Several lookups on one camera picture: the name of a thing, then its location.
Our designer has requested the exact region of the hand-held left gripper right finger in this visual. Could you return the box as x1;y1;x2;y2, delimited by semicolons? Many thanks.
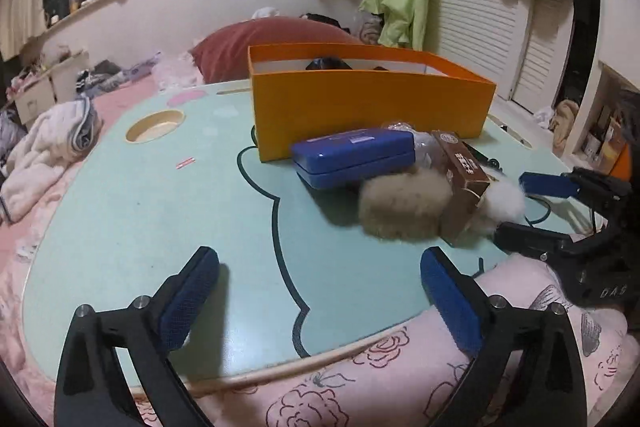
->
420;247;587;427

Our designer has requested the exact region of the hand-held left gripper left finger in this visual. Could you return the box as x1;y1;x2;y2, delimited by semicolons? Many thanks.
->
54;247;221;427

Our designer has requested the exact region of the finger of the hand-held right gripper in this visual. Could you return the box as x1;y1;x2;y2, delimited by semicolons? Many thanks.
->
492;222;577;264
519;168;624;219

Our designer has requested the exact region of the white fur pom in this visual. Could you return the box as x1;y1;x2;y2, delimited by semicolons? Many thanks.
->
472;177;527;236

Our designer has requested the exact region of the brown drink carton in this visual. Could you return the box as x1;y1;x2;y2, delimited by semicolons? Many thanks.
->
431;129;492;244

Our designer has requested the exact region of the tan fur pom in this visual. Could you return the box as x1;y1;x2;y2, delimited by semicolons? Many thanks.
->
357;168;454;243

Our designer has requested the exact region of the clear plastic bag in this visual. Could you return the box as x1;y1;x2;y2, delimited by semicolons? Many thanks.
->
380;119;446;170

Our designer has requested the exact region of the blue hard case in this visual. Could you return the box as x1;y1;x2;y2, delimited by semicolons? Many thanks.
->
290;127;417;190

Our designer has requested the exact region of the orange cardboard box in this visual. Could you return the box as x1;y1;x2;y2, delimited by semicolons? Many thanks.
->
247;43;498;164

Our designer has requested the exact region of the dark printed cloth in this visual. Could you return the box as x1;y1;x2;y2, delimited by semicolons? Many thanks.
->
305;55;354;72

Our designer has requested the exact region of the beige cloth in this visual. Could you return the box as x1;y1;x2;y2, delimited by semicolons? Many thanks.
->
550;99;581;154

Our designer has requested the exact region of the white shelf unit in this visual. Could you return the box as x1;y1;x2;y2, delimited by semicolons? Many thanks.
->
575;61;640;178

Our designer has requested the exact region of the pink floral blanket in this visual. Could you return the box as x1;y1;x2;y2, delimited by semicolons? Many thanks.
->
134;252;632;427

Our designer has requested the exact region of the white louvered closet door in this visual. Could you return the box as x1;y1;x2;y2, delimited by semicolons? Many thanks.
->
425;0;577;114

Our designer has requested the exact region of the pink bedsheet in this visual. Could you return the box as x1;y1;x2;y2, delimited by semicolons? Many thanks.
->
0;77;166;408

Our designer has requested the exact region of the white grey fleece blanket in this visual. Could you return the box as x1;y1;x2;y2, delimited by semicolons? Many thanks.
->
0;97;104;224

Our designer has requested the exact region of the dark striped cloth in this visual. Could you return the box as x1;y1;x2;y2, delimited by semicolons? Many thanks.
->
75;61;127;94

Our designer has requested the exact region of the red pillow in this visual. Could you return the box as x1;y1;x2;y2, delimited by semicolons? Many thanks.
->
189;18;366;84

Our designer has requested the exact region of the plain cardboard box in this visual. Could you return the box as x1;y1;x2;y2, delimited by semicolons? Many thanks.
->
14;49;91;126

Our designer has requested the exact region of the black cloth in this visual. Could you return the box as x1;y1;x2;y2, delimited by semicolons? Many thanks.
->
302;12;347;28

